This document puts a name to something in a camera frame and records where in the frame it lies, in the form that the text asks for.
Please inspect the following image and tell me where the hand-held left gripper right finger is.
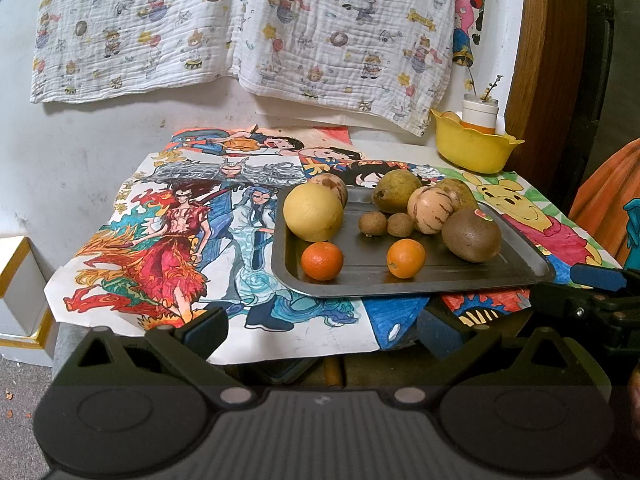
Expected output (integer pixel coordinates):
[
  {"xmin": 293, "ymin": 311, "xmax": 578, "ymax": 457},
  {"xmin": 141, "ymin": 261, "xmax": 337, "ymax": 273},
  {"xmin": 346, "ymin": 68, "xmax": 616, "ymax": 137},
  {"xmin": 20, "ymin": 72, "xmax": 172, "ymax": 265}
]
[{"xmin": 392, "ymin": 307, "xmax": 586, "ymax": 406}]

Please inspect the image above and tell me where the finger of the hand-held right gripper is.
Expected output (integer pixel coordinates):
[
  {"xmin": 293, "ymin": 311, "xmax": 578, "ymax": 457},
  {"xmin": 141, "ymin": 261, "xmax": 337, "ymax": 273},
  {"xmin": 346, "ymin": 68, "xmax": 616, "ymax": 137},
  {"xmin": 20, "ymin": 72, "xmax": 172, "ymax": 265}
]
[
  {"xmin": 529, "ymin": 284, "xmax": 640, "ymax": 361},
  {"xmin": 570, "ymin": 262, "xmax": 640, "ymax": 291}
]

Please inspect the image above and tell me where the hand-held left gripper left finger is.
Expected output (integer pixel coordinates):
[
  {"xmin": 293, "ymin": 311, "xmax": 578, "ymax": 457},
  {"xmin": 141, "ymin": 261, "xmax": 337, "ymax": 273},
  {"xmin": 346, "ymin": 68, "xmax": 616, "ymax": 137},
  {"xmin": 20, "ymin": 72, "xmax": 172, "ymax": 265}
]
[{"xmin": 62, "ymin": 306, "xmax": 256, "ymax": 407}]

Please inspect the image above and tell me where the small orange tangerine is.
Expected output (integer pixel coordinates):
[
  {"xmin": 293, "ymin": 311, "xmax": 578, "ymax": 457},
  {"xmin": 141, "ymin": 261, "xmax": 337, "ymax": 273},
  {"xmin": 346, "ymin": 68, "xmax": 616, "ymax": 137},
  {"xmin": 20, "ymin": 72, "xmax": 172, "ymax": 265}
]
[
  {"xmin": 301, "ymin": 241, "xmax": 345, "ymax": 282},
  {"xmin": 387, "ymin": 238, "xmax": 427, "ymax": 279}
]

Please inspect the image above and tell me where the brown kiwi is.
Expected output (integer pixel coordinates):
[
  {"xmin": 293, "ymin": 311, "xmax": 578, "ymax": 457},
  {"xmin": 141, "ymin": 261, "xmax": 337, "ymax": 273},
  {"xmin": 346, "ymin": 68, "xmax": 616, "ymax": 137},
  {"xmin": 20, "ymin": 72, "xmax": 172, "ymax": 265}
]
[{"xmin": 441, "ymin": 206, "xmax": 502, "ymax": 263}]

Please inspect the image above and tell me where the metal tray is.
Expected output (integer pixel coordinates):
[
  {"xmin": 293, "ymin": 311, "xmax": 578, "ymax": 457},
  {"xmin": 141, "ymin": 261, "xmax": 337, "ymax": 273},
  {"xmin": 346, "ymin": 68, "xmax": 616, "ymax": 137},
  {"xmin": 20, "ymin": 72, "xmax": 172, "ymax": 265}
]
[{"xmin": 270, "ymin": 185, "xmax": 557, "ymax": 300}]

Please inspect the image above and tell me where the small brown longan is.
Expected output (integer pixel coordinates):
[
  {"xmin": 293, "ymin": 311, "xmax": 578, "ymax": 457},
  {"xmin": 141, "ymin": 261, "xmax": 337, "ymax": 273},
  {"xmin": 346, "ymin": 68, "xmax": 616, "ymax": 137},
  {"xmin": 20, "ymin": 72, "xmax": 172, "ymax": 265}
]
[
  {"xmin": 387, "ymin": 212, "xmax": 415, "ymax": 237},
  {"xmin": 359, "ymin": 211, "xmax": 388, "ymax": 237}
]

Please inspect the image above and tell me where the striped pepino melon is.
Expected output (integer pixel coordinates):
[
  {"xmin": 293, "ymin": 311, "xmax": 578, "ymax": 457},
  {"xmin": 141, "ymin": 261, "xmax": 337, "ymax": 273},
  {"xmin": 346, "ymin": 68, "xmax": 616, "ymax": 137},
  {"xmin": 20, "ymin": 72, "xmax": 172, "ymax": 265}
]
[
  {"xmin": 407, "ymin": 186, "xmax": 458, "ymax": 236},
  {"xmin": 315, "ymin": 173, "xmax": 349, "ymax": 208}
]

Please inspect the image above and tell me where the green-brown pear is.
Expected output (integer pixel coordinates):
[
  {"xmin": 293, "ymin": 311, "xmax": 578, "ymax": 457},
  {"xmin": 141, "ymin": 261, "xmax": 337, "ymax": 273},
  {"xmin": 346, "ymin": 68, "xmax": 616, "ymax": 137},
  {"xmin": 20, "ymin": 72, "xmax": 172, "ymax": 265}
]
[
  {"xmin": 435, "ymin": 178, "xmax": 478, "ymax": 213},
  {"xmin": 372, "ymin": 170, "xmax": 423, "ymax": 214}
]

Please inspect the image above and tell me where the large yellow citrus fruit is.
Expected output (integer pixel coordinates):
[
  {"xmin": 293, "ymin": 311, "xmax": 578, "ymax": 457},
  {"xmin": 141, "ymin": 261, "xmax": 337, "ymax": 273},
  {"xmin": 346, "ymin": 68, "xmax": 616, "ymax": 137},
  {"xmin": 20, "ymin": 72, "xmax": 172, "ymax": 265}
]
[{"xmin": 283, "ymin": 182, "xmax": 345, "ymax": 242}]

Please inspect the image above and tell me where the red black coloured drawing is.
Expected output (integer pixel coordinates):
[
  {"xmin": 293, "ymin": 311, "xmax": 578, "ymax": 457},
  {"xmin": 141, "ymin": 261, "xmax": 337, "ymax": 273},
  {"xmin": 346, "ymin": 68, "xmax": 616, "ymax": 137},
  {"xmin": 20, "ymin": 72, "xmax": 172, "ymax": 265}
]
[{"xmin": 440, "ymin": 287, "xmax": 533, "ymax": 331}]

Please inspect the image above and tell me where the blue coloured drawing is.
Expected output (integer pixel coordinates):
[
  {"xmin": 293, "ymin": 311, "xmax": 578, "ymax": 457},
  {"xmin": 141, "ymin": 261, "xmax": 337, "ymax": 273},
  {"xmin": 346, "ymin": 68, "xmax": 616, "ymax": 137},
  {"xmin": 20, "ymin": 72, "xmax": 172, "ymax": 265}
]
[{"xmin": 362, "ymin": 295, "xmax": 436, "ymax": 351}]

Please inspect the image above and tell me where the teal cloth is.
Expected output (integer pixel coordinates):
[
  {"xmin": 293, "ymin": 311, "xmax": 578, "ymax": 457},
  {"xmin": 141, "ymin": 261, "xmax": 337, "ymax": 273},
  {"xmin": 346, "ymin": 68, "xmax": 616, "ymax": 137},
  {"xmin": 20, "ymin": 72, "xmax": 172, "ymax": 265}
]
[{"xmin": 622, "ymin": 199, "xmax": 640, "ymax": 261}]

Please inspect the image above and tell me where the anime figures drawing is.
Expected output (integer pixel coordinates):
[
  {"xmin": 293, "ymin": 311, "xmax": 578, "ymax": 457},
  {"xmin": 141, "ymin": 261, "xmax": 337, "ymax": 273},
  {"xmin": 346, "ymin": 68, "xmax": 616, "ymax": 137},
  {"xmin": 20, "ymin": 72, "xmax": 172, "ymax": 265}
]
[{"xmin": 44, "ymin": 152, "xmax": 383, "ymax": 365}]

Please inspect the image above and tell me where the orange cloth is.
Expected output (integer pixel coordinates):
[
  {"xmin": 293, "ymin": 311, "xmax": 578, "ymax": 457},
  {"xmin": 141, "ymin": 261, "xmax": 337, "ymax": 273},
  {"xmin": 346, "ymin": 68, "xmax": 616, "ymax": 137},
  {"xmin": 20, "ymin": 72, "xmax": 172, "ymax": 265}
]
[{"xmin": 569, "ymin": 137, "xmax": 640, "ymax": 268}]

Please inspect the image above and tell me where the Winnie the Pooh cloth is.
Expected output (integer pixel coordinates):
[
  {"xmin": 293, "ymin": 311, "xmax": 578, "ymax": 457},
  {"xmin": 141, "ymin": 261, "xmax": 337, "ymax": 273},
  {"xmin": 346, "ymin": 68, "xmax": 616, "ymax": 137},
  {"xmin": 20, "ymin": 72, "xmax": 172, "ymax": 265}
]
[{"xmin": 440, "ymin": 167, "xmax": 623, "ymax": 273}]

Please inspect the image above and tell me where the black-haired boy drawing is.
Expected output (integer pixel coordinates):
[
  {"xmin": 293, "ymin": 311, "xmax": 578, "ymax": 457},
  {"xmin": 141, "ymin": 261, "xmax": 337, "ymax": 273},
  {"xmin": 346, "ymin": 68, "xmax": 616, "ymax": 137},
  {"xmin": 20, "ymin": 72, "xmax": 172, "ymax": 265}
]
[{"xmin": 305, "ymin": 157, "xmax": 446, "ymax": 191}]

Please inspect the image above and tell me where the yellow plastic bowl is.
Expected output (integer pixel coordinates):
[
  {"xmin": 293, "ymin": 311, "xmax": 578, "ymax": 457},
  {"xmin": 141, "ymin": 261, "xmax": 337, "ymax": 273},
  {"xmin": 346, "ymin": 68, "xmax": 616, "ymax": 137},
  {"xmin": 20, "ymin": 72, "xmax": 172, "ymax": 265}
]
[{"xmin": 430, "ymin": 107, "xmax": 526, "ymax": 173}]

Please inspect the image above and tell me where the white box with gold trim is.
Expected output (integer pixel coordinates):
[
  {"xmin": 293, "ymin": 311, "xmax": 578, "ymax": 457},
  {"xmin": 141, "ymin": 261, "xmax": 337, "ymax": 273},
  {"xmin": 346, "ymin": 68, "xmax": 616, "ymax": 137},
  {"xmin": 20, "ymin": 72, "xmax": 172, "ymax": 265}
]
[
  {"xmin": 0, "ymin": 235, "xmax": 51, "ymax": 348},
  {"xmin": 0, "ymin": 340, "xmax": 57, "ymax": 368}
]

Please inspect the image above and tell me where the orange blue cartoon drawing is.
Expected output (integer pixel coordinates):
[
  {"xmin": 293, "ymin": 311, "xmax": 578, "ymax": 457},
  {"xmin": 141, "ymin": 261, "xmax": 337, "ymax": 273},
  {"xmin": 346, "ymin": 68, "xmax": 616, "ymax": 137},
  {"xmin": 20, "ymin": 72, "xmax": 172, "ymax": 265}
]
[{"xmin": 170, "ymin": 127, "xmax": 306, "ymax": 156}]

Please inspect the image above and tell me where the white and orange jar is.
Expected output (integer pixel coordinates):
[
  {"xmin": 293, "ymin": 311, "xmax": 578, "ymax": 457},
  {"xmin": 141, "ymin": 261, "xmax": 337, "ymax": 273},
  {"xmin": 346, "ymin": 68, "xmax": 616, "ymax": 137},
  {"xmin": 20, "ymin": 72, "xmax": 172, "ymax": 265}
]
[{"xmin": 462, "ymin": 94, "xmax": 499, "ymax": 133}]

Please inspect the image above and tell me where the cartoon drawing with red corner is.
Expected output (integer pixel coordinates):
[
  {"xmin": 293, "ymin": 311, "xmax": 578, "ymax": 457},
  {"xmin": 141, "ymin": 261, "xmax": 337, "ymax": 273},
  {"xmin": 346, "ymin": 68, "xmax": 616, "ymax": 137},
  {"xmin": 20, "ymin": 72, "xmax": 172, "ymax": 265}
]
[{"xmin": 300, "ymin": 126, "xmax": 366, "ymax": 166}]

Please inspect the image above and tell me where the thin budding twig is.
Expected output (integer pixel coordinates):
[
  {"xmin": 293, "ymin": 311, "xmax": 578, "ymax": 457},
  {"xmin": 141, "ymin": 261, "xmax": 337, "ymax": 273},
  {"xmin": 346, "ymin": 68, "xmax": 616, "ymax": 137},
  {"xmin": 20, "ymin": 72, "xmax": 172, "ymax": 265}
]
[{"xmin": 467, "ymin": 67, "xmax": 503, "ymax": 101}]

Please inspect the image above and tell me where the white printed muslin blanket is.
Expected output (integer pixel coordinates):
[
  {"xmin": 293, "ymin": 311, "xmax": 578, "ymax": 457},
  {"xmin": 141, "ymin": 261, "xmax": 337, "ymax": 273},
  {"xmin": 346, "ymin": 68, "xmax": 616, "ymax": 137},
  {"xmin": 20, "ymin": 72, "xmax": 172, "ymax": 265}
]
[
  {"xmin": 29, "ymin": 0, "xmax": 251, "ymax": 105},
  {"xmin": 232, "ymin": 0, "xmax": 468, "ymax": 137}
]

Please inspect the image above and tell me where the wooden door frame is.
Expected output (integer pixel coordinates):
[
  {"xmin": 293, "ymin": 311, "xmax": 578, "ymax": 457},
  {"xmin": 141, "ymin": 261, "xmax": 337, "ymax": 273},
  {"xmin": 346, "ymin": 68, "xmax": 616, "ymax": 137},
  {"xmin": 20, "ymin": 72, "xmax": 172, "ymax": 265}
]
[{"xmin": 505, "ymin": 0, "xmax": 591, "ymax": 206}]

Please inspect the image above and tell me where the colourful wall poster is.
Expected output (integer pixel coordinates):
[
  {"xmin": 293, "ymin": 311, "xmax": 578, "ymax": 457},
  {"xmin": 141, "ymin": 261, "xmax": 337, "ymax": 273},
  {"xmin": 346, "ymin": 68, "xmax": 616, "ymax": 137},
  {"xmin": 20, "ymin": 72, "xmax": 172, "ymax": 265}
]
[{"xmin": 452, "ymin": 0, "xmax": 486, "ymax": 68}]

